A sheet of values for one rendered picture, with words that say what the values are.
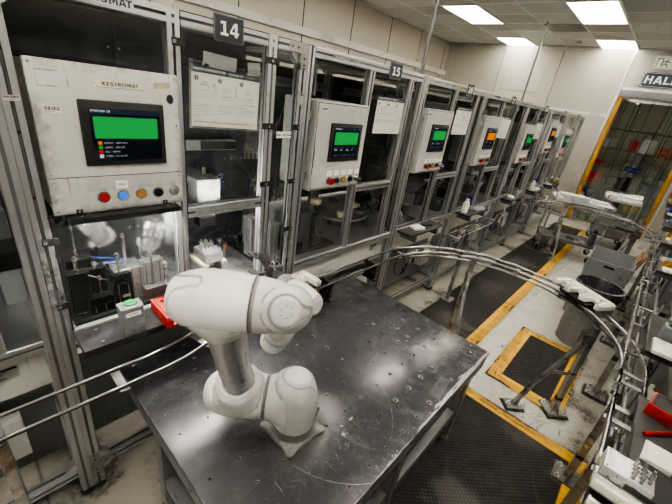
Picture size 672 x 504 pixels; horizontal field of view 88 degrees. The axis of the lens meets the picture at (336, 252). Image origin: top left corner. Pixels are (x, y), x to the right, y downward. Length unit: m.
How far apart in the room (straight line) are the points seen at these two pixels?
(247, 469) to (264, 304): 0.78
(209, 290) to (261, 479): 0.79
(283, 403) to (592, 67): 8.81
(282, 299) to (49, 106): 0.94
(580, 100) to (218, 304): 8.89
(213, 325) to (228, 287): 0.09
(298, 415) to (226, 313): 0.64
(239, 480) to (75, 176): 1.12
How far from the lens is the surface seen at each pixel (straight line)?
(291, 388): 1.27
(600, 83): 9.24
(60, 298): 1.58
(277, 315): 0.72
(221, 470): 1.41
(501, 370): 3.26
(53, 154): 1.40
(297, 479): 1.39
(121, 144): 1.41
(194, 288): 0.79
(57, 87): 1.38
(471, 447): 2.58
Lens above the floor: 1.86
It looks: 25 degrees down
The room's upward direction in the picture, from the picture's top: 9 degrees clockwise
